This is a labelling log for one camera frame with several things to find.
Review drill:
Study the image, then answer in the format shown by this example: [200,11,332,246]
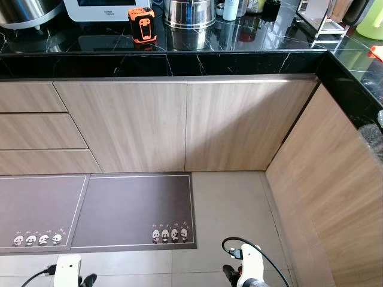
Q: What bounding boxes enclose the grey panda floor mat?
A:
[71,173,197,250]
[0,175,90,255]

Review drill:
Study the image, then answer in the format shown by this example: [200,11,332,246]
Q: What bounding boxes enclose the wooden cabinet panel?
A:
[265,84,383,287]

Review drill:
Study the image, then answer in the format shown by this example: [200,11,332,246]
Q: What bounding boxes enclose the wooden drawer front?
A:
[0,82,68,113]
[0,114,89,149]
[0,149,101,175]

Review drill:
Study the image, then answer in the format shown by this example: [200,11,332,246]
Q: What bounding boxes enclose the wooden cabinet door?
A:
[186,80,318,173]
[54,81,187,174]

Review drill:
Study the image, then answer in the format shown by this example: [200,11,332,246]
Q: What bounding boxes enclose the orange cloth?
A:
[370,45,383,62]

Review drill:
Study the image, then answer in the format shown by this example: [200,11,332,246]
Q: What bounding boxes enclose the orange black tape measure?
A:
[128,7,157,44]

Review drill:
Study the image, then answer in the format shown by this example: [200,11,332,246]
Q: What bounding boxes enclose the green plastic jug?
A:
[356,0,383,41]

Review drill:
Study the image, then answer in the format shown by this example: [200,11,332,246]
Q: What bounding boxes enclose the stainless steel pot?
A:
[163,0,216,29]

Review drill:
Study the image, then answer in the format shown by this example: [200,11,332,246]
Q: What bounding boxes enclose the small white bottle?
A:
[223,0,239,22]

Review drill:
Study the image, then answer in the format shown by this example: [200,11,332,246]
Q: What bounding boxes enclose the white countertop appliance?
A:
[63,0,153,22]

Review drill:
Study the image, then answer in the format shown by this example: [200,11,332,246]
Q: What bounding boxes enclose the dark jar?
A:
[263,0,282,19]

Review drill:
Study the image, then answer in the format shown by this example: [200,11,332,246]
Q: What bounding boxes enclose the silver rice cooker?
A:
[0,0,65,29]

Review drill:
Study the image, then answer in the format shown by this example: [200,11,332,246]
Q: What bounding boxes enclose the steel countertop rack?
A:
[297,0,355,41]

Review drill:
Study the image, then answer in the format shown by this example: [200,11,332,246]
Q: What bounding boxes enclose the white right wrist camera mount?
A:
[238,244,264,287]

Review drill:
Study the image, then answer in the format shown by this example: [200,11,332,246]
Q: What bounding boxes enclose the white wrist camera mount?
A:
[54,255,82,287]
[238,244,264,287]

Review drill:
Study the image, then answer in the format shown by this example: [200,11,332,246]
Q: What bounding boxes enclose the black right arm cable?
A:
[222,237,291,287]

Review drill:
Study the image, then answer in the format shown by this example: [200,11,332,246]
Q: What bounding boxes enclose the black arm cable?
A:
[222,237,291,287]
[21,265,57,287]

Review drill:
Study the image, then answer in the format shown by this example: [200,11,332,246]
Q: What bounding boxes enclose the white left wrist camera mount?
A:
[54,255,82,287]

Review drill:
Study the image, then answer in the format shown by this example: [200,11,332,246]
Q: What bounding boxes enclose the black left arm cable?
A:
[21,265,57,287]

